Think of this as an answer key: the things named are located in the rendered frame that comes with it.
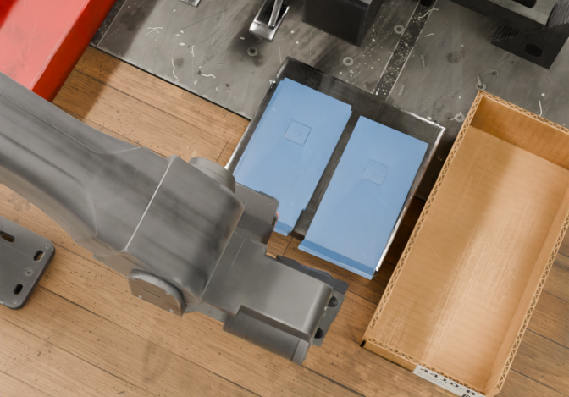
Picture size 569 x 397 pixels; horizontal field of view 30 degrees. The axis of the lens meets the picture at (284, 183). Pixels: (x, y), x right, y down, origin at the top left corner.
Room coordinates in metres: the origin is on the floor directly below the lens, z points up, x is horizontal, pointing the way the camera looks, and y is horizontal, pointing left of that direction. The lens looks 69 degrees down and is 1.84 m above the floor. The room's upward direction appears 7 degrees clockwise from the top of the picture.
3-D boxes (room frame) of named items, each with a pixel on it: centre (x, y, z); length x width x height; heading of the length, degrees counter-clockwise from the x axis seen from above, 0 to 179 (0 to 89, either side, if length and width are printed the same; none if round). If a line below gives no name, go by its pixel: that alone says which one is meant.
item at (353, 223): (0.35, -0.07, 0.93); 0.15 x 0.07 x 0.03; 163
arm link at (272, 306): (0.19, 0.02, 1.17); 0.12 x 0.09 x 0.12; 73
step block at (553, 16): (0.54, -0.22, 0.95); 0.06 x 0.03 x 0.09; 71
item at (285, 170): (0.38, 0.00, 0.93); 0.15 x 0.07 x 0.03; 162
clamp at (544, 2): (0.57, -0.16, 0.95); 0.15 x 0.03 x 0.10; 71
